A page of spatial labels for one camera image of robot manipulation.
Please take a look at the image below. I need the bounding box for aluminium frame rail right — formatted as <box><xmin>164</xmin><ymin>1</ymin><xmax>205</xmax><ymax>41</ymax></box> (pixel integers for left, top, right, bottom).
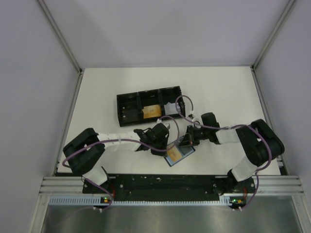
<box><xmin>252</xmin><ymin>0</ymin><xmax>299</xmax><ymax>174</ymax></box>

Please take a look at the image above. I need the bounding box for black three-compartment tray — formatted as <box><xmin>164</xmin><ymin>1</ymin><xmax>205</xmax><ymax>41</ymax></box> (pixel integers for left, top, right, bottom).
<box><xmin>117</xmin><ymin>86</ymin><xmax>185</xmax><ymax>127</ymax></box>

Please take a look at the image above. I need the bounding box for gold credit card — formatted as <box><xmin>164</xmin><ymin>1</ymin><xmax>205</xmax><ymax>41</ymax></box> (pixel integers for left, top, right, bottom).
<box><xmin>167</xmin><ymin>147</ymin><xmax>182</xmax><ymax>163</ymax></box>

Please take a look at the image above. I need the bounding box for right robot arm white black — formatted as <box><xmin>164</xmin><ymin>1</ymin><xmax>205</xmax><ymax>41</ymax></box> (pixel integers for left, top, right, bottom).
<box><xmin>179</xmin><ymin>113</ymin><xmax>285</xmax><ymax>192</ymax></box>

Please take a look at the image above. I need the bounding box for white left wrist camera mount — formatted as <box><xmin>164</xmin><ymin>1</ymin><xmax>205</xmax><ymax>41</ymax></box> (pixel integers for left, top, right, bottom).
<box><xmin>156</xmin><ymin>119</ymin><xmax>171</xmax><ymax>130</ymax></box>

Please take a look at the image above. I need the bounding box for white slotted cable duct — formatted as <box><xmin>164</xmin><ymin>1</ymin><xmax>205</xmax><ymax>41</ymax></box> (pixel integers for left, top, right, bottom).
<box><xmin>49</xmin><ymin>196</ymin><xmax>232</xmax><ymax>206</ymax></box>

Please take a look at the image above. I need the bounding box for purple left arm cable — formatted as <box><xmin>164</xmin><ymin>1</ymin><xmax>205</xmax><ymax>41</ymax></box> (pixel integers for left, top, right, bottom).
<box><xmin>62</xmin><ymin>116</ymin><xmax>180</xmax><ymax>213</ymax></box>

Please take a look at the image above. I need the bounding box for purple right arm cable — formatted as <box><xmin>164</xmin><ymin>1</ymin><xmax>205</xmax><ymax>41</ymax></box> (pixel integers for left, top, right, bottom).
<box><xmin>175</xmin><ymin>95</ymin><xmax>272</xmax><ymax>212</ymax></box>

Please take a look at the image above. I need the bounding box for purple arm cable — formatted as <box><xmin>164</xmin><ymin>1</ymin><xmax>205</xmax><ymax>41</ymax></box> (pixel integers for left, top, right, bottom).
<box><xmin>62</xmin><ymin>116</ymin><xmax>180</xmax><ymax>213</ymax></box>
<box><xmin>175</xmin><ymin>95</ymin><xmax>272</xmax><ymax>212</ymax></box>

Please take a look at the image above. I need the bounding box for aluminium front frame rail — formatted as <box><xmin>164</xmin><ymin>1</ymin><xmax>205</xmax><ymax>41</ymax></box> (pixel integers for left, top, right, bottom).
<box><xmin>39</xmin><ymin>175</ymin><xmax>304</xmax><ymax>196</ymax></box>

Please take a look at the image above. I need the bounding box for blue leather card holder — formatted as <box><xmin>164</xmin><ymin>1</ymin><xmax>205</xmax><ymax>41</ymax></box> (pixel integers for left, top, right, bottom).
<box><xmin>164</xmin><ymin>136</ymin><xmax>195</xmax><ymax>167</ymax></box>

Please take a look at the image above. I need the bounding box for aluminium frame rail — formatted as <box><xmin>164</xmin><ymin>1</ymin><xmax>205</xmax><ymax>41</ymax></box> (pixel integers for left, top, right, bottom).
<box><xmin>252</xmin><ymin>0</ymin><xmax>299</xmax><ymax>174</ymax></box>
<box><xmin>36</xmin><ymin>0</ymin><xmax>85</xmax><ymax>178</ymax></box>
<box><xmin>39</xmin><ymin>175</ymin><xmax>304</xmax><ymax>196</ymax></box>

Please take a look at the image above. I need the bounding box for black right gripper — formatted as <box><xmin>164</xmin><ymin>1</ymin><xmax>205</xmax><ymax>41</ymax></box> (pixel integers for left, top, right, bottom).
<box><xmin>179</xmin><ymin>124</ymin><xmax>210</xmax><ymax>147</ymax></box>

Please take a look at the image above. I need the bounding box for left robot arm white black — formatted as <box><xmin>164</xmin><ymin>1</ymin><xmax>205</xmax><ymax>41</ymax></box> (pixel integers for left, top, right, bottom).
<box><xmin>63</xmin><ymin>122</ymin><xmax>170</xmax><ymax>193</ymax></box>

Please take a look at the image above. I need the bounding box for aluminium frame rail left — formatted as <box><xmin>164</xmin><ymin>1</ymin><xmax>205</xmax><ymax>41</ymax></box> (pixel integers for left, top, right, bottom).
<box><xmin>36</xmin><ymin>0</ymin><xmax>85</xmax><ymax>178</ymax></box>

